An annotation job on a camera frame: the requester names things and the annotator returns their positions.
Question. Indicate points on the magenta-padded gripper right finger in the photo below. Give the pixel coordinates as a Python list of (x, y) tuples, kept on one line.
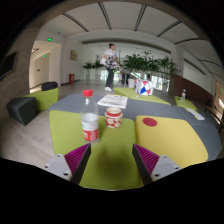
[(148, 160)]

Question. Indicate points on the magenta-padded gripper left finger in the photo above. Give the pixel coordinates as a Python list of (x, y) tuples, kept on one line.
[(75, 160)]

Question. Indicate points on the clear red-capped water bottle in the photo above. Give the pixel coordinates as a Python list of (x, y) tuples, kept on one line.
[(90, 123)]

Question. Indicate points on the small clear water bottle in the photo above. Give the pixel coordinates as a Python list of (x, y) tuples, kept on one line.
[(183, 96)]

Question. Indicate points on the flat round red coaster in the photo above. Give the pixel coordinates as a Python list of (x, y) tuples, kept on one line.
[(150, 122)]

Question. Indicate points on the red and white mug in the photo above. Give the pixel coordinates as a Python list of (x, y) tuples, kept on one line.
[(113, 118)]

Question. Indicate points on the white and yellow leaflet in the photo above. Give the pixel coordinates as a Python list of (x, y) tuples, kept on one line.
[(194, 113)]

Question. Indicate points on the green cube seat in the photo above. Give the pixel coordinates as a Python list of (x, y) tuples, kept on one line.
[(45, 98)]

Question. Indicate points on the printed magazine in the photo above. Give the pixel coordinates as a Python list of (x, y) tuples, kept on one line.
[(112, 100)]

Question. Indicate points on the red white blue patterned box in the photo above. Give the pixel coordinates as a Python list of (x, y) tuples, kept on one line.
[(144, 87)]

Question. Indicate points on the dark grey cube seat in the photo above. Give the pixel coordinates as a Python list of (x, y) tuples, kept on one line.
[(21, 110)]

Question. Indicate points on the black bag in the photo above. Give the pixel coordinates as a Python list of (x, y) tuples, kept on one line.
[(49, 85)]

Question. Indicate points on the red fire extinguisher box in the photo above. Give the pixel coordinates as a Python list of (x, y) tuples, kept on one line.
[(71, 78)]

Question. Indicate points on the row of potted plants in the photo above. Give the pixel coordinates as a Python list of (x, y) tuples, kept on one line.
[(140, 63)]

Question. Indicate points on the person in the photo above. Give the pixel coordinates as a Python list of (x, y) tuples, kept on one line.
[(110, 61)]

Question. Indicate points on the green exit sign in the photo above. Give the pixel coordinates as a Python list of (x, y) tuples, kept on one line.
[(49, 39)]

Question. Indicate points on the framed wall picture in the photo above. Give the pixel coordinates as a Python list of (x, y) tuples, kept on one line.
[(73, 55)]

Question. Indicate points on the black wall screen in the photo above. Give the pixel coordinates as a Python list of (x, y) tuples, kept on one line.
[(8, 65)]

